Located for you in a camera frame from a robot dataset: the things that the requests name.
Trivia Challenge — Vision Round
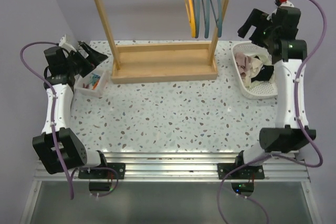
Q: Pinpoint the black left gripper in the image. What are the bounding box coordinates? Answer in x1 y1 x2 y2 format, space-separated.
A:
65 42 108 78

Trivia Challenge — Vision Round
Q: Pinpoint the pink beige underwear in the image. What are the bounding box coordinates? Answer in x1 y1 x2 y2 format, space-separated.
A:
234 52 264 80

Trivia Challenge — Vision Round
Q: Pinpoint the yellow plastic hanger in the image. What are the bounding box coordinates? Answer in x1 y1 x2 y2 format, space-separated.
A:
184 0 196 38

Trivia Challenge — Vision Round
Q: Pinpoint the orange clothespin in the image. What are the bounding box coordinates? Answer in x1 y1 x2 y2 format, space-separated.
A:
92 80 99 90

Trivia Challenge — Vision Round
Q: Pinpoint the black underwear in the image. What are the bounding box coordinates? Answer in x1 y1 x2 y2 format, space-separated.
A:
251 65 274 82

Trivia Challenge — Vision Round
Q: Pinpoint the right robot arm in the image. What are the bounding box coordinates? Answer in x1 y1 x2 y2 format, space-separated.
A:
234 6 316 178

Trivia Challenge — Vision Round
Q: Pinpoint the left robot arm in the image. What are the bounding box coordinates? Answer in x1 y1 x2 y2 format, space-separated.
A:
32 42 109 178

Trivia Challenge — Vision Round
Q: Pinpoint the teal hanger right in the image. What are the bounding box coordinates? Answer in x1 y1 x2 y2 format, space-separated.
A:
210 0 223 38

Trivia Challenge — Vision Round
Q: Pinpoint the teal hanger middle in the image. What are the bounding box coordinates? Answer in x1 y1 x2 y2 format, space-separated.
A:
203 0 210 38

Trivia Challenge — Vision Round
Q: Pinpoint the small white tray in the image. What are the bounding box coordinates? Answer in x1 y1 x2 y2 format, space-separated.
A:
74 69 109 98

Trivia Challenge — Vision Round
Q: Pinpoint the white plastic basket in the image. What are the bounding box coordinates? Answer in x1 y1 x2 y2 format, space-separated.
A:
230 41 278 100

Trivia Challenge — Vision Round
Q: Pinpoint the wooden clothes rack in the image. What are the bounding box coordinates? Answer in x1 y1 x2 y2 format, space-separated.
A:
94 0 229 84

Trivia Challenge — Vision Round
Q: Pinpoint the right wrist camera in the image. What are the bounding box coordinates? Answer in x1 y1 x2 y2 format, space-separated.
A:
275 0 294 8

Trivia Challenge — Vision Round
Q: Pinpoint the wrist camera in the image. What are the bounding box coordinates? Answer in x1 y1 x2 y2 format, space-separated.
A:
58 34 78 52
275 0 294 8

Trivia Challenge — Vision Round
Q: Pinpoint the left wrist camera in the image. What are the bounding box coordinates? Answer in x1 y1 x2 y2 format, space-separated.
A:
58 34 78 52

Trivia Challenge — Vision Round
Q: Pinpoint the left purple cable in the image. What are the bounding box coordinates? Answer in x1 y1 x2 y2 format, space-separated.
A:
20 41 76 200

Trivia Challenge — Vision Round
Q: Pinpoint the purple cable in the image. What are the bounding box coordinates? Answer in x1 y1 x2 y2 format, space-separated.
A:
20 41 76 200
217 0 328 224

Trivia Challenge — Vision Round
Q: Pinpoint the aluminium rail frame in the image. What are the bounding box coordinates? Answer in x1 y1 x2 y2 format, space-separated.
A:
19 41 322 224

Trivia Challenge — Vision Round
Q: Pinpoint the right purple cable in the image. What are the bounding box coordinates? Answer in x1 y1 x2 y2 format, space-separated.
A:
217 0 328 224

